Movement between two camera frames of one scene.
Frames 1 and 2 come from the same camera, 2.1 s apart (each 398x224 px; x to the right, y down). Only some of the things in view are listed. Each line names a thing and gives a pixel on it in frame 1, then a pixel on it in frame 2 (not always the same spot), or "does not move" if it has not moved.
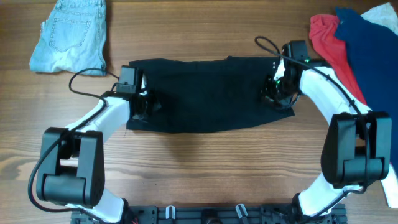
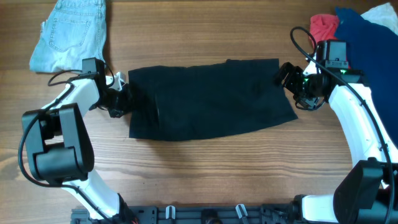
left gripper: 154,103 to 128,101
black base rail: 214,214 does not move
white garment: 385,15 does not move
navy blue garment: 372,46 does not move
